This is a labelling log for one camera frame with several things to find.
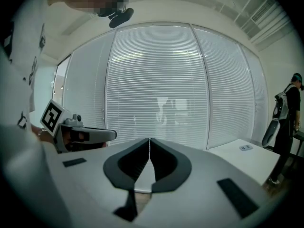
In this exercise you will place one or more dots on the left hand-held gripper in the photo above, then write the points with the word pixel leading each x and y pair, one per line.
pixel 51 117

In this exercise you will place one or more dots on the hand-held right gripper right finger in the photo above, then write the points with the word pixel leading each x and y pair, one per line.
pixel 202 198

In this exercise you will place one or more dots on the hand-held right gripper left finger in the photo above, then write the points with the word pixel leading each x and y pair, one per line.
pixel 95 186

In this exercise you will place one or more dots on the person's left forearm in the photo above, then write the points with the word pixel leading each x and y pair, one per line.
pixel 45 140

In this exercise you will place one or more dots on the white table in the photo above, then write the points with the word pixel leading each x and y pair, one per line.
pixel 247 165

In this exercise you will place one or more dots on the table socket panel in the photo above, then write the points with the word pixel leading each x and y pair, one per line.
pixel 245 148

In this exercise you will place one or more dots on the white slatted blinds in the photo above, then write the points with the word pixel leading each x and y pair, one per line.
pixel 156 84

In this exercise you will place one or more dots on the person in white patterned shirt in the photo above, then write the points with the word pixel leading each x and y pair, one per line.
pixel 21 56

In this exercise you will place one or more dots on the ceiling air vent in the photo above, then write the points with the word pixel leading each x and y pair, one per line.
pixel 263 9

